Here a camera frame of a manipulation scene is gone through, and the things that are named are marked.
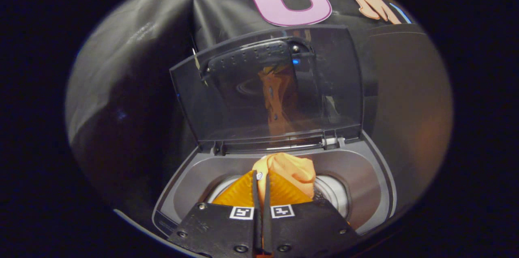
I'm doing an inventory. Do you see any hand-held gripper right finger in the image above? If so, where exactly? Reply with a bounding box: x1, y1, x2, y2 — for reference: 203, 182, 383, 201
263, 171, 359, 258

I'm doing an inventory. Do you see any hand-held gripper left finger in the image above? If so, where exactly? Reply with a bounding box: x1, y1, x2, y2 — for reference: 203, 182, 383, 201
167, 170, 262, 258

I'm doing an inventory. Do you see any orange garment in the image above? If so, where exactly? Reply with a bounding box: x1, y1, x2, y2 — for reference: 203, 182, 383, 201
252, 153, 317, 202

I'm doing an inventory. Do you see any grey washing machine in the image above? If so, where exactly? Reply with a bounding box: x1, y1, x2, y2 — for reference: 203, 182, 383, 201
152, 130, 398, 238

